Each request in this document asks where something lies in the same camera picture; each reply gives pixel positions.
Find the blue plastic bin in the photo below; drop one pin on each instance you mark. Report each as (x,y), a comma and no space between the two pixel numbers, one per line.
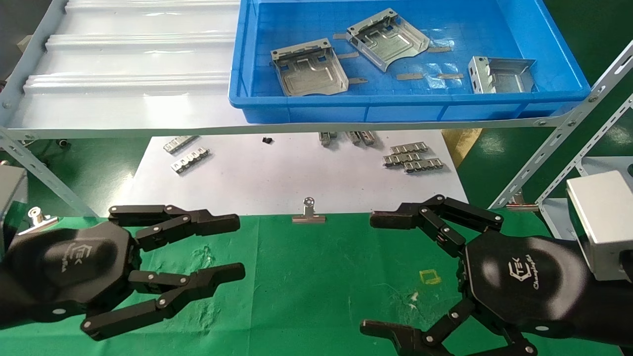
(499,29)

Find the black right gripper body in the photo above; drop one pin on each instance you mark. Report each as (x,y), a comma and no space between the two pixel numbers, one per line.
(524,277)

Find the white paper sheet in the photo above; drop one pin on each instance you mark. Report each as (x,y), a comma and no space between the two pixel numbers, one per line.
(277,178)

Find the grey tape strip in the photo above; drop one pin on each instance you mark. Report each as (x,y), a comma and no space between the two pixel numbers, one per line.
(410,76)
(348,55)
(358,80)
(451,76)
(440,49)
(339,36)

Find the sheet metal bracket part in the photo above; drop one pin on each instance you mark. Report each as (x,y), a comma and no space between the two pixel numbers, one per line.
(390,42)
(309,69)

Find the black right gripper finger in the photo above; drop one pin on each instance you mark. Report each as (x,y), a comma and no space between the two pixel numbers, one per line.
(445,220)
(430,336)

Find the folded sheet metal corner part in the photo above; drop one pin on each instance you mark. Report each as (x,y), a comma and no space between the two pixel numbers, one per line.
(504,76)

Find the green cloth mat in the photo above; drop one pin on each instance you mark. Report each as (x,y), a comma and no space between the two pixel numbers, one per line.
(306,287)

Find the slotted metal rail piece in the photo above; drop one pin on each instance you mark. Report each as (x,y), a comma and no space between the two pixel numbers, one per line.
(423,165)
(400,158)
(190,160)
(353,137)
(326,138)
(409,147)
(180,144)
(368,137)

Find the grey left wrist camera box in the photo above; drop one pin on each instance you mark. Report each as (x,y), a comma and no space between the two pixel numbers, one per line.
(11,198)

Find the silver binder clip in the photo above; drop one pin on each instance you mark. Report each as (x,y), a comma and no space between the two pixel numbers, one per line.
(37,220)
(519,205)
(308,216)

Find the white ribbed plastic shelf sheet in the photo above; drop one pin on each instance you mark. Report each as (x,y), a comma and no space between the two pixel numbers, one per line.
(133,54)

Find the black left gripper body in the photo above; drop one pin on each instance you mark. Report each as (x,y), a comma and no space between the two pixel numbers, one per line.
(69,262)

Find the grey metal shelf frame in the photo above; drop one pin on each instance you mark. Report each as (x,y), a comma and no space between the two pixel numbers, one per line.
(29,133)

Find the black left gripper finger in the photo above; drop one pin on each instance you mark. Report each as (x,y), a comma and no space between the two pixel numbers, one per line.
(193,222)
(198,284)

